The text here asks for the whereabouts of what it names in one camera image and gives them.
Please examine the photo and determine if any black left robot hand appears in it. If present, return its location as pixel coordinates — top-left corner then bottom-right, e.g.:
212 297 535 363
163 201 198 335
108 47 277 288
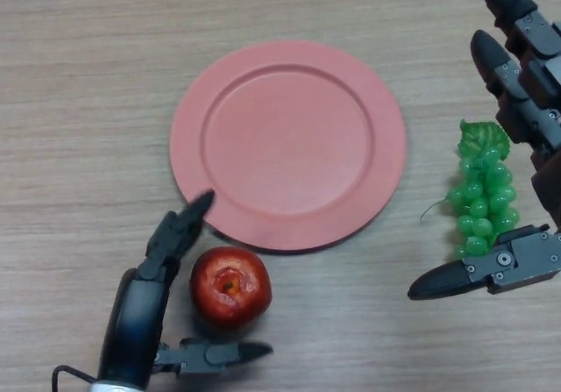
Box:
98 189 273 387

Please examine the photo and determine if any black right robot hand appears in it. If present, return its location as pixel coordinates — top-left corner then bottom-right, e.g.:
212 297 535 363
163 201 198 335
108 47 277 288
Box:
407 0 561 301

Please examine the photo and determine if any red apple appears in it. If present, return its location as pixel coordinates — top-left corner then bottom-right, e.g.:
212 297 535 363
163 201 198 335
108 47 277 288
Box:
188 246 273 334

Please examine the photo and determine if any pink round plate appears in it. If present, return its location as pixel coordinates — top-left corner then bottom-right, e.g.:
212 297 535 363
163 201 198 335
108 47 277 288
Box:
168 39 408 253

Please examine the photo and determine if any green grape bunch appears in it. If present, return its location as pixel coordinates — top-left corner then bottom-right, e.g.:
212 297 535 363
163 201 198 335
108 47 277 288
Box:
419 119 520 262

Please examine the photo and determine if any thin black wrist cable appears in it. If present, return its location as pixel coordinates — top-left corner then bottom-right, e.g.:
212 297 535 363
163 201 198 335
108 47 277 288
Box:
51 364 98 392

